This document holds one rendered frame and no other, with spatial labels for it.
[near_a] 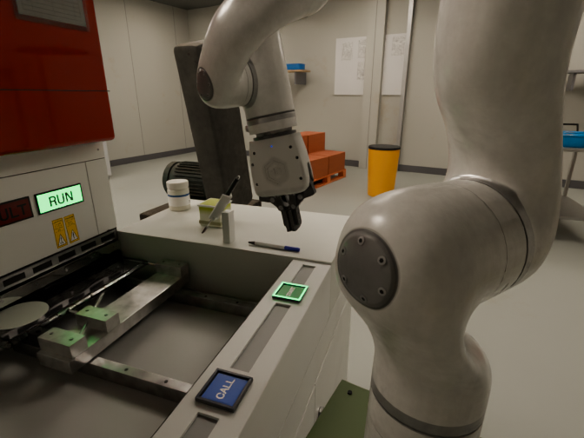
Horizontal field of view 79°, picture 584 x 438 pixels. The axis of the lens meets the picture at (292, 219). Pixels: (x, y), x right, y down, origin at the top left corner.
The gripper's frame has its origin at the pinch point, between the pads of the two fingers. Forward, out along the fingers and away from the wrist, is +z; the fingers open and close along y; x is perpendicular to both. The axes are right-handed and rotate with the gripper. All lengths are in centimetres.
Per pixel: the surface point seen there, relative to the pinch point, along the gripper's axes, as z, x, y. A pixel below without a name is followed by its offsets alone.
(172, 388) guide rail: 22.9, -19.0, -20.4
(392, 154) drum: 49, 428, -21
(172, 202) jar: 1, 35, -55
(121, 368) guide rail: 20.4, -18.2, -32.1
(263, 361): 15.7, -19.3, -0.9
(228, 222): 4.3, 17.0, -24.5
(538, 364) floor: 128, 127, 67
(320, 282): 16.1, 6.4, 0.7
